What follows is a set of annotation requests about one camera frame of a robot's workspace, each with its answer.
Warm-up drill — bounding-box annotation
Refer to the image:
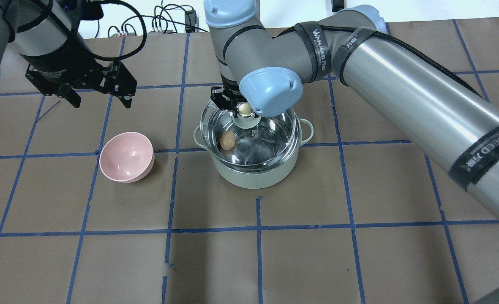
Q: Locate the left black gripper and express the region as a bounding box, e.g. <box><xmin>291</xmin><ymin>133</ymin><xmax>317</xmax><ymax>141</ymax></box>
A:
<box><xmin>17</xmin><ymin>40</ymin><xmax>137</xmax><ymax>109</ymax></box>

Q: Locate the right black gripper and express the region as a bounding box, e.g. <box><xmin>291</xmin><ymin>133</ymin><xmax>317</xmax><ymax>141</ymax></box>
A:
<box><xmin>210</xmin><ymin>82</ymin><xmax>243</xmax><ymax>117</ymax></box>

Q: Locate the brown egg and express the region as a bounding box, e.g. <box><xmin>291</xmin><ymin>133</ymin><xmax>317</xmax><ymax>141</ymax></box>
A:
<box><xmin>220</xmin><ymin>130</ymin><xmax>236</xmax><ymax>151</ymax></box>

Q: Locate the glass pot lid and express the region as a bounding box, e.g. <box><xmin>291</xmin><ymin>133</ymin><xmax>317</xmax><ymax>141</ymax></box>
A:
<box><xmin>194</xmin><ymin>101</ymin><xmax>301</xmax><ymax>171</ymax></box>

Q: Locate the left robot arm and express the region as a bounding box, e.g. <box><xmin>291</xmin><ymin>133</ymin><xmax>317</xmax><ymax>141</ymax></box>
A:
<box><xmin>0</xmin><ymin>0</ymin><xmax>147</xmax><ymax>109</ymax></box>

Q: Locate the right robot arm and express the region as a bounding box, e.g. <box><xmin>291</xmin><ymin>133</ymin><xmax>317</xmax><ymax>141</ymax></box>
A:
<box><xmin>204</xmin><ymin>0</ymin><xmax>499</xmax><ymax>220</ymax></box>

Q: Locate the pale green cooking pot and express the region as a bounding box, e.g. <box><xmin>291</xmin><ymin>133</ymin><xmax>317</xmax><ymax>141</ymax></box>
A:
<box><xmin>193</xmin><ymin>100</ymin><xmax>314</xmax><ymax>189</ymax></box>

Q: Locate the pink bowl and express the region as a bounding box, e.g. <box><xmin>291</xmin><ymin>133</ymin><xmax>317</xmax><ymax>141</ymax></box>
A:
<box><xmin>99</xmin><ymin>132</ymin><xmax>155</xmax><ymax>183</ymax></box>

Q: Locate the black power adapter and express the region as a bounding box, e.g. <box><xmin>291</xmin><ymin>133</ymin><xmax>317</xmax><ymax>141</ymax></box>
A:
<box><xmin>184</xmin><ymin>9</ymin><xmax>198</xmax><ymax>33</ymax></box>

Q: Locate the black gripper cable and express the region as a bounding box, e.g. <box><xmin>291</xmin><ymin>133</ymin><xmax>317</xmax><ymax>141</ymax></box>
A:
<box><xmin>87</xmin><ymin>0</ymin><xmax>147</xmax><ymax>62</ymax></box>

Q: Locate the black cable bundle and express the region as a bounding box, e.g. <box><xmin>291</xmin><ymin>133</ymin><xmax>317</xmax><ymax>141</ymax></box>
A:
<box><xmin>108</xmin><ymin>3</ymin><xmax>210</xmax><ymax>38</ymax></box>

